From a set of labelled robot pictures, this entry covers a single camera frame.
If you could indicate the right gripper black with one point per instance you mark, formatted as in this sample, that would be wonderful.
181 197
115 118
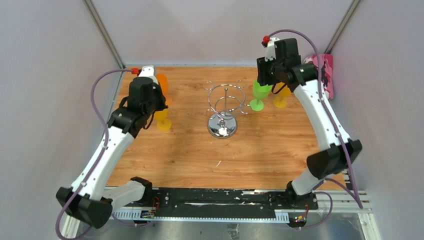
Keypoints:
262 78

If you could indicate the green wine glass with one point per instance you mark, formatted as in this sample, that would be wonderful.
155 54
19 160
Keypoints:
259 92

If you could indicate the yellow wine glass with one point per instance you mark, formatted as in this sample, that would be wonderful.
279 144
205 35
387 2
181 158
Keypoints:
280 101
163 123

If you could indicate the orange wine glass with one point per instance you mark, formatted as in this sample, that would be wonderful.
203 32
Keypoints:
164 84

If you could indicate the yellow wine glass front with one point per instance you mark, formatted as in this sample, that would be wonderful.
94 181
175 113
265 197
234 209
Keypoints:
163 123

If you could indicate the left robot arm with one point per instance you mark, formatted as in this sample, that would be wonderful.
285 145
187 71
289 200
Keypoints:
86 199

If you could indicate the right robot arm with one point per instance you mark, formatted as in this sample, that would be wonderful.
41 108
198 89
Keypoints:
282 64

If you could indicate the chrome wine glass rack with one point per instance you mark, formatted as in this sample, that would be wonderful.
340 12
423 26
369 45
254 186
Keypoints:
222 123

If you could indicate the pink camouflage cloth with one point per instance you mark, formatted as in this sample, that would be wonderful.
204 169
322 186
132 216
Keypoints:
327 61

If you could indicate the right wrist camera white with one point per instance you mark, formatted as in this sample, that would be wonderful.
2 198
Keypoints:
269 44

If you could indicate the aluminium frame rail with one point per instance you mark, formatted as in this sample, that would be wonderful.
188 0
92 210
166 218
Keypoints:
329 201

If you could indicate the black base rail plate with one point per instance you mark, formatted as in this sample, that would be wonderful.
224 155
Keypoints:
223 203

